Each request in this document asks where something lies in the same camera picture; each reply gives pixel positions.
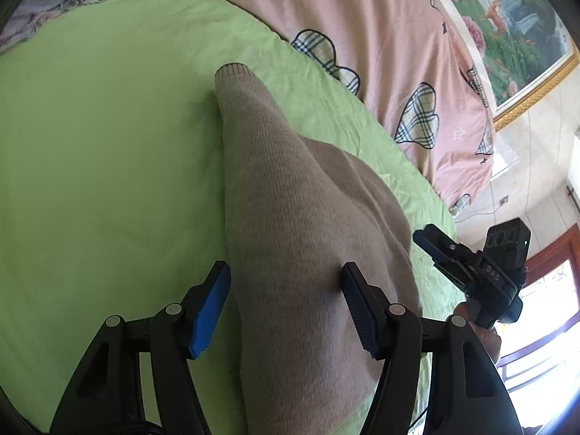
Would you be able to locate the beige knit sweater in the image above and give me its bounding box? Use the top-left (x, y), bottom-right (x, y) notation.
top-left (215, 64), bottom-right (421, 434)

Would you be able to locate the person's right hand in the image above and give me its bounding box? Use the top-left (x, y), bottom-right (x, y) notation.
top-left (453, 302), bottom-right (501, 364)

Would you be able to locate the green bed sheet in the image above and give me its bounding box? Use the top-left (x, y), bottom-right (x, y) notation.
top-left (1, 0), bottom-right (456, 430)

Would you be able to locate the framed landscape painting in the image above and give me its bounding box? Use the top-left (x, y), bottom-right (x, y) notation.
top-left (440, 0), bottom-right (579, 131)

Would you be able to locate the pink heart-pattern duvet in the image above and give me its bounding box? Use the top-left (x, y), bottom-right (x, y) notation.
top-left (227, 0), bottom-right (494, 213)

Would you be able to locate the window with red frame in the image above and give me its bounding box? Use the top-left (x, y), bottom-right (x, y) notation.
top-left (498, 225), bottom-right (579, 394)

